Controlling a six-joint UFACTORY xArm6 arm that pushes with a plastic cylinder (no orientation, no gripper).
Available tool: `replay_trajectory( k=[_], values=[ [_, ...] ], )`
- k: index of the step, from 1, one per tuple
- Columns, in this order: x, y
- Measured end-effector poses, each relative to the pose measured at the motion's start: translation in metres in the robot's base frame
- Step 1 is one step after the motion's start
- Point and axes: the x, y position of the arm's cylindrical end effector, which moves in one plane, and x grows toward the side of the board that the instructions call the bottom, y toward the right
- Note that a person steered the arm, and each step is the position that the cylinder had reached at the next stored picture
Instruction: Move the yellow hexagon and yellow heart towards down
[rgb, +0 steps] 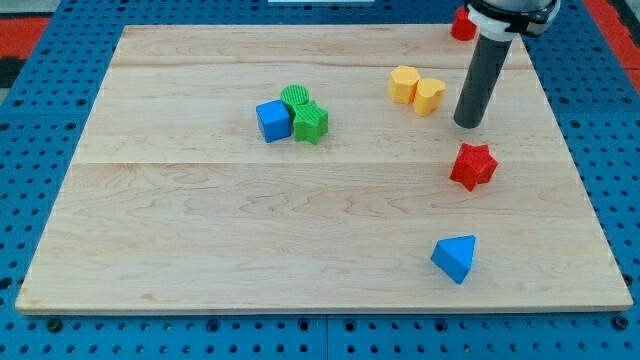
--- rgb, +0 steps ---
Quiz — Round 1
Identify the robot arm flange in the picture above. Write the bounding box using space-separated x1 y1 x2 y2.
465 0 561 42

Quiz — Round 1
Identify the yellow hexagon block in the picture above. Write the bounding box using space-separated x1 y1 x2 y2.
388 65 421 104

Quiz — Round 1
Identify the yellow heart block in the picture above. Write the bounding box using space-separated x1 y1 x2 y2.
413 78 446 116

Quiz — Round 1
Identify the green star block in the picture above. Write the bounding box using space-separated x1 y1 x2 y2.
293 101 328 144

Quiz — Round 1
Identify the blue cube block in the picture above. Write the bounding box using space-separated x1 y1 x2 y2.
256 100 291 143

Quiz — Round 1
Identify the green cylinder block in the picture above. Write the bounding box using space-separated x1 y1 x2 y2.
280 84 310 118

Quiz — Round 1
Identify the wooden board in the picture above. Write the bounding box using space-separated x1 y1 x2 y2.
15 24 633 315

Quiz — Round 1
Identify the blue triangle block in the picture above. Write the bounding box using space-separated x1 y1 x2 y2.
430 235 476 285

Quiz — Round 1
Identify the red star block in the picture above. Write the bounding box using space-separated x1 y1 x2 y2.
449 143 499 191

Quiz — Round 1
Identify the red block at edge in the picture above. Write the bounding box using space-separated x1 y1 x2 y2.
450 6 477 41

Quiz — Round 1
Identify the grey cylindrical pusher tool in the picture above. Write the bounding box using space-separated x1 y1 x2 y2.
453 34 512 129

